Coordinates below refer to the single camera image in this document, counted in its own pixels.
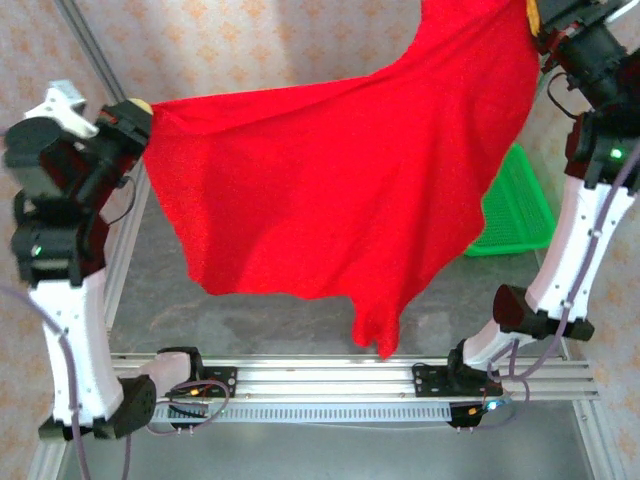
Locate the patterned fabric backdrop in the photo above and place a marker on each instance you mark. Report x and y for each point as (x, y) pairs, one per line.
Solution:
(250, 40)

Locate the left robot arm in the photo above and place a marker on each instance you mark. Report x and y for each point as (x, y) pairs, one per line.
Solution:
(75, 350)

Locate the aluminium table side rail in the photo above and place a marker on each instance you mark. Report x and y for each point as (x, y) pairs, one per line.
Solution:
(122, 250)

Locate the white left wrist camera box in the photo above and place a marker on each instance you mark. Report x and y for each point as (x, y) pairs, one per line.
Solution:
(60, 107)

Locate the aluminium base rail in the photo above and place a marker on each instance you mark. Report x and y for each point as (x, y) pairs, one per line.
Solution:
(325, 382)

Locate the red t-shirt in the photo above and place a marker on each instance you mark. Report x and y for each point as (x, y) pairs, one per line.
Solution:
(325, 190)

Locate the green plastic basket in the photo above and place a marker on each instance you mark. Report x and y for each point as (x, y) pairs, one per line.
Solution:
(520, 200)

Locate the aluminium frame post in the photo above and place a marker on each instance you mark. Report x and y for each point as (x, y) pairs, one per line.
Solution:
(92, 50)

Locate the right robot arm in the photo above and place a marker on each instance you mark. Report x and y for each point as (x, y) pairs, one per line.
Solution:
(575, 250)

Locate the grey metal lower shelf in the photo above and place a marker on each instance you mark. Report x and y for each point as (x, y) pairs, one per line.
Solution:
(320, 455)

